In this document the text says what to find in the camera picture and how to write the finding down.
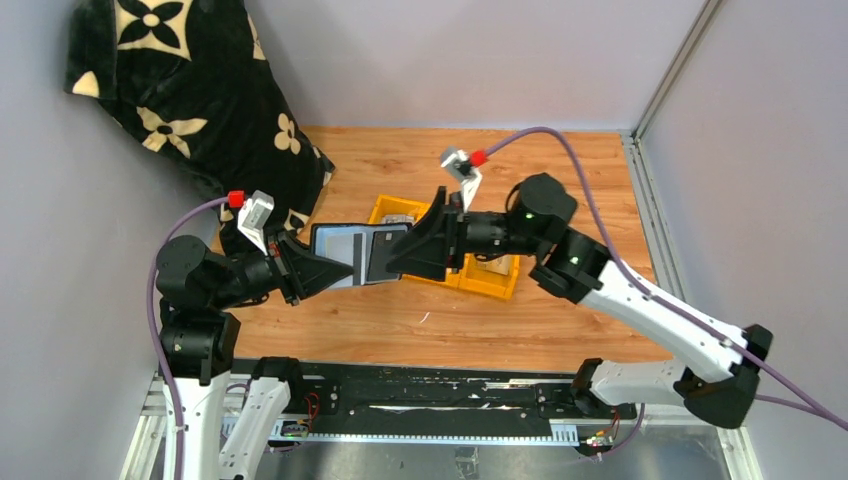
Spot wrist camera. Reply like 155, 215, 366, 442
440, 147, 483, 212
237, 190, 275, 255

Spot black floral blanket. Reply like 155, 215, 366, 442
64, 0, 335, 235

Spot purple cable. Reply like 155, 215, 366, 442
470, 127, 848, 458
146, 190, 246, 480

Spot right yellow bin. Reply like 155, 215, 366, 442
458, 255, 520, 300

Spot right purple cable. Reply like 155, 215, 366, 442
470, 127, 848, 458

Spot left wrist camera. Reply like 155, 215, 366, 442
237, 190, 275, 255

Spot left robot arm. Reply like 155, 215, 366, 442
153, 233, 353, 479

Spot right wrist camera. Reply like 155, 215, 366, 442
440, 147, 483, 212

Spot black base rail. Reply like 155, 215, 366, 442
273, 362, 638, 445

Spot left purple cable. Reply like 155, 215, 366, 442
146, 190, 246, 480

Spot gold cards stack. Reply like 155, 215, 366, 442
476, 256, 513, 277

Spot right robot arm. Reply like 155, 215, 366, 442
386, 173, 773, 429

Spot left yellow bin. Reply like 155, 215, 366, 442
367, 194, 430, 225

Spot silver cards stack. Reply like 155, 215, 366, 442
380, 214, 416, 225

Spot aluminium frame post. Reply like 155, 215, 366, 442
631, 0, 725, 143

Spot black credit card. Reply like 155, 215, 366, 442
365, 223, 410, 285

